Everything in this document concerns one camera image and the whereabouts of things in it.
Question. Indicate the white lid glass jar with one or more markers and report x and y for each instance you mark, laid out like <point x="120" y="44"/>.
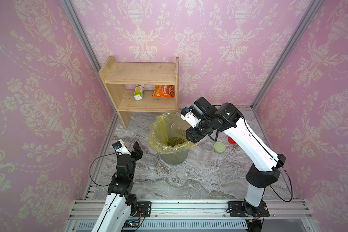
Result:
<point x="180" y="128"/>

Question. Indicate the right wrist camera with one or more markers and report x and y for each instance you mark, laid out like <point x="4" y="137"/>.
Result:
<point x="189" y="117"/>

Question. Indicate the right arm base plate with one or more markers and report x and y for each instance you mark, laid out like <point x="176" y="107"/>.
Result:
<point x="244" y="209"/>

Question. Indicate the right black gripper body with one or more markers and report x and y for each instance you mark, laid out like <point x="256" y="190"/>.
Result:
<point x="195" y="134"/>

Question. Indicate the green white juice carton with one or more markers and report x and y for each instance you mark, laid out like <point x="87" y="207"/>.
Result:
<point x="139" y="92"/>

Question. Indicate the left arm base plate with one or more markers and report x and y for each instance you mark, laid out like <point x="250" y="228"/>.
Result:
<point x="141" y="209"/>

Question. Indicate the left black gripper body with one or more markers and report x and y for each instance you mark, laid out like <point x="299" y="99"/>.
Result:
<point x="136" y="155"/>

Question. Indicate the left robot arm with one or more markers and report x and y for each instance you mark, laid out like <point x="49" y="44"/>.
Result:
<point x="120" y="203"/>

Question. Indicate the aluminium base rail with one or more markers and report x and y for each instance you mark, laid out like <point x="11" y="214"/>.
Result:
<point x="211" y="216"/>

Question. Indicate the wooden two-tier shelf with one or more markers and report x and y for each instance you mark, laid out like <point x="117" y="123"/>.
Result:
<point x="116" y="75"/>

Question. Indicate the orange snack bag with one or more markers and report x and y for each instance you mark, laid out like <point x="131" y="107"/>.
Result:
<point x="166" y="91"/>

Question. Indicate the yellow plastic bin liner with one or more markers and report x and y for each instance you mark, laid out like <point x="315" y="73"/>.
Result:
<point x="159" y="130"/>

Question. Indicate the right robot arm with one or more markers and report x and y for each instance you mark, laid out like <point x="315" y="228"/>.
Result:
<point x="265" y="163"/>

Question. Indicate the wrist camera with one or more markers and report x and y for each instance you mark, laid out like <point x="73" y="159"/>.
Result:
<point x="189" y="117"/>
<point x="120" y="148"/>

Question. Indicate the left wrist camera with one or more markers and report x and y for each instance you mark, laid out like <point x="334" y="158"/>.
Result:
<point x="120" y="148"/>

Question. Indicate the green mung beans pile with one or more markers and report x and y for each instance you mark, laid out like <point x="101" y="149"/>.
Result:
<point x="174" y="141"/>

